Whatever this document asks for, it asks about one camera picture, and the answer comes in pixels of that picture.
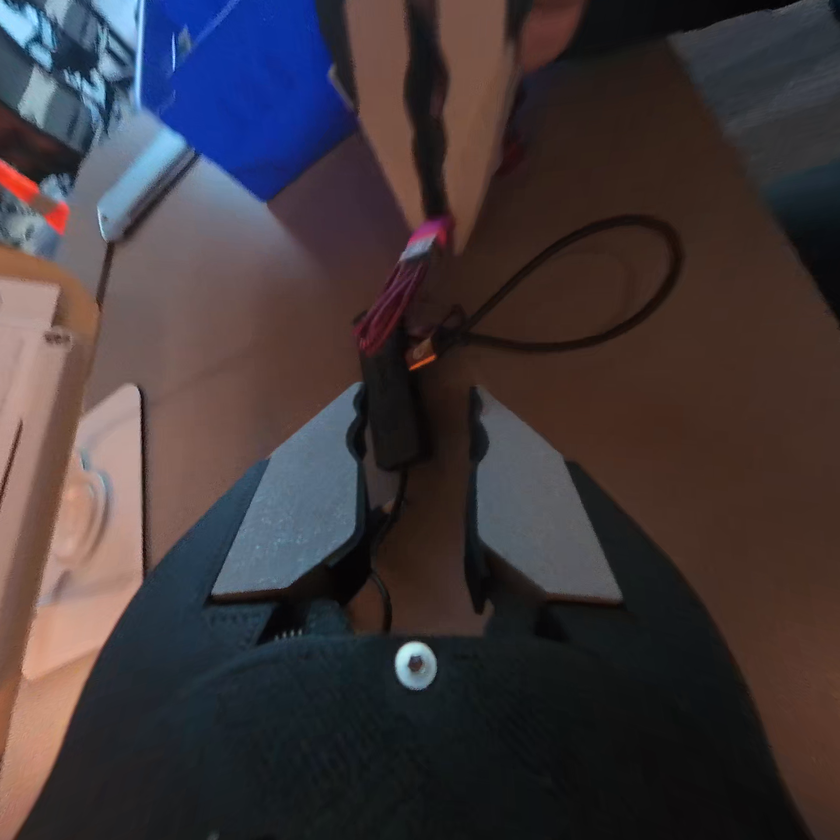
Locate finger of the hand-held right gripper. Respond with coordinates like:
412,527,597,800
433,0,526,253
322,0,441,221

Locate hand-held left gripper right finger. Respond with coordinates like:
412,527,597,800
465,386,623,614

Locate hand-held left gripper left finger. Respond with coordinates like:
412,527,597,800
210,382,368,601

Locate blue plastic box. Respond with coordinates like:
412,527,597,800
141,0,358,201

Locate black usb hub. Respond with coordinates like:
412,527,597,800
360,322,431,470

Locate magenta braided usb cable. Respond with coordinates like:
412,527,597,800
354,131,526,358

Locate black braided cable orange plugs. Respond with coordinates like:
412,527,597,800
406,215,683,373

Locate person's right hand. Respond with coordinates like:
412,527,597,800
518,0,588,73

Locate white stand base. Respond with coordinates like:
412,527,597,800
23,384,147,680

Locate white flat device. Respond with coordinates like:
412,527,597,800
97,128,198,244

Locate wooden sign board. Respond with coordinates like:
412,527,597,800
0,243,101,690

